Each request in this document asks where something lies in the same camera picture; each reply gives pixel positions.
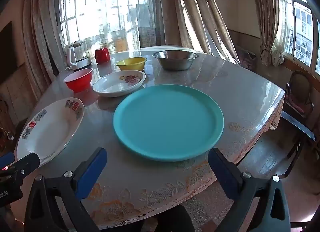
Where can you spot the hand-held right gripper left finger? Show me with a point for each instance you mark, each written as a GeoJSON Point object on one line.
{"type": "Point", "coordinates": [91, 172]}

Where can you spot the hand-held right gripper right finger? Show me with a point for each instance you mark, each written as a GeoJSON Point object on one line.
{"type": "Point", "coordinates": [222, 172]}

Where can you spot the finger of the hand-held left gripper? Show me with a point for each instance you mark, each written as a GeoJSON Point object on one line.
{"type": "Point", "coordinates": [6, 159]}
{"type": "Point", "coordinates": [26, 163]}

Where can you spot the white oval printed platter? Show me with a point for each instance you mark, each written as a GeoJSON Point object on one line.
{"type": "Point", "coordinates": [45, 132]}

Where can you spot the teal plate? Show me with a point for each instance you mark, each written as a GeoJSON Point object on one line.
{"type": "Point", "coordinates": [167, 122]}

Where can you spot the white floral deep plate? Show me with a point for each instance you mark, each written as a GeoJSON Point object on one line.
{"type": "Point", "coordinates": [112, 85]}

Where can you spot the red plastic bowl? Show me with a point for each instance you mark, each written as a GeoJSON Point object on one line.
{"type": "Point", "coordinates": [78, 80]}

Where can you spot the yellow plastic bowl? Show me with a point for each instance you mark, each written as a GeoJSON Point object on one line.
{"type": "Point", "coordinates": [131, 64]}

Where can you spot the stainless steel bowl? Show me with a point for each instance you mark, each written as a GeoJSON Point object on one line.
{"type": "Point", "coordinates": [175, 61]}

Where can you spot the dark wooden chair blue seat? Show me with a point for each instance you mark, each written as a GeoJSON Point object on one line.
{"type": "Point", "coordinates": [297, 127]}

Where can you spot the dark flat screen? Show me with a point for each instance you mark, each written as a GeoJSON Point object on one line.
{"type": "Point", "coordinates": [5, 51]}

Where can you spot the round-back wooden chair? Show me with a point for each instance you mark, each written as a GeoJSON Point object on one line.
{"type": "Point", "coordinates": [298, 91]}

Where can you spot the waste bin with bag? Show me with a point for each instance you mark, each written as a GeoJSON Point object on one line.
{"type": "Point", "coordinates": [247, 59]}

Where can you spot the white glass electric kettle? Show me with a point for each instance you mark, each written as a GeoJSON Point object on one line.
{"type": "Point", "coordinates": [78, 56]}

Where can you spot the red mug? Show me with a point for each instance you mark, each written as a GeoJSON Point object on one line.
{"type": "Point", "coordinates": [102, 55]}

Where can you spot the beige patterned curtain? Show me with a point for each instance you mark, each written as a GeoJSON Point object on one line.
{"type": "Point", "coordinates": [40, 34]}
{"type": "Point", "coordinates": [190, 16]}

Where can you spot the tied beige curtain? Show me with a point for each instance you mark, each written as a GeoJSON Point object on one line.
{"type": "Point", "coordinates": [265, 21]}

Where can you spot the white framed window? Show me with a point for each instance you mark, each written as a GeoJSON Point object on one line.
{"type": "Point", "coordinates": [302, 26]}

